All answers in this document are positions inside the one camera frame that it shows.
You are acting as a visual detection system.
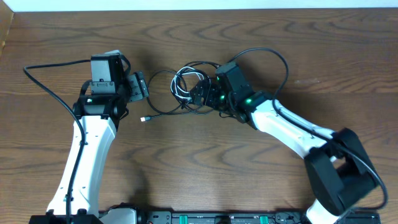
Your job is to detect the black USB cable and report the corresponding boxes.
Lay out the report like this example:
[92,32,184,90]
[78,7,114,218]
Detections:
[140,60,223,123]

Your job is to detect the white USB cable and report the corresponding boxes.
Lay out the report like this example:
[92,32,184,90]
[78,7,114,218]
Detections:
[170,66,206,101]

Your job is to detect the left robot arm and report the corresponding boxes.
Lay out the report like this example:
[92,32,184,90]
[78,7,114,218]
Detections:
[29,50,149,223]

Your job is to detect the cardboard panel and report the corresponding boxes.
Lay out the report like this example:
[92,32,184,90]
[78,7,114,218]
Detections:
[0,0,14,54]

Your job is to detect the right camera cable black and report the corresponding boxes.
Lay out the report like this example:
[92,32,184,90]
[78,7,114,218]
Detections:
[228,47,389,224]

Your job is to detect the camera cable black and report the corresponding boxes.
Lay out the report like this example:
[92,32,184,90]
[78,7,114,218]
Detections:
[23,58,93,224]
[228,47,389,224]

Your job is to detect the left camera cable black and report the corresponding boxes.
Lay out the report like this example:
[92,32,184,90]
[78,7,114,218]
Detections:
[23,58,93,224]

